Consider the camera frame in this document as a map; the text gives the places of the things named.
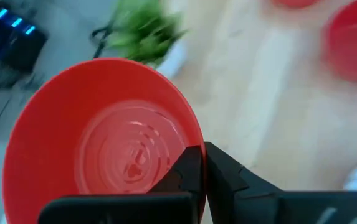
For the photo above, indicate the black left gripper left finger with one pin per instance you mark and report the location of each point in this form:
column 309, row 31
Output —
column 119, row 208

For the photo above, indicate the red plastic mini bowl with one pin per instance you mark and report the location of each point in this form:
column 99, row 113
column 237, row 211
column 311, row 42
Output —
column 56, row 124
column 295, row 3
column 352, row 46

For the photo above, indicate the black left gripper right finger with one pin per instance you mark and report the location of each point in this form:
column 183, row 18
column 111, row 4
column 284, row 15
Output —
column 259, row 205

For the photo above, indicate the black device with blue lights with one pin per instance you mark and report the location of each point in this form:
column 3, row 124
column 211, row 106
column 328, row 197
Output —
column 22, row 49

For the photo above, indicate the green plant in white pot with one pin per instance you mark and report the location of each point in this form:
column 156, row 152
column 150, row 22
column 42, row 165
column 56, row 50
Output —
column 140, row 34

